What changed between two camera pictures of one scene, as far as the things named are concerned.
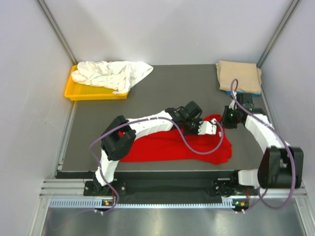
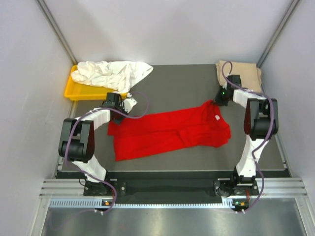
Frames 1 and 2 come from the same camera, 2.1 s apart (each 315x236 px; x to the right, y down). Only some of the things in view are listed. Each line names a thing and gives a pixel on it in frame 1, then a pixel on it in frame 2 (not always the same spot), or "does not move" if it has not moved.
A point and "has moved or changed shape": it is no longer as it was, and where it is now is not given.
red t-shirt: [168, 145] has moved or changed shape
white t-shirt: [121, 76] does not move
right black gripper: [225, 122] -> [217, 101]
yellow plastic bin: [77, 91] does not move
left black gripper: [197, 121] -> [120, 107]
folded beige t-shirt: [248, 75] does not move
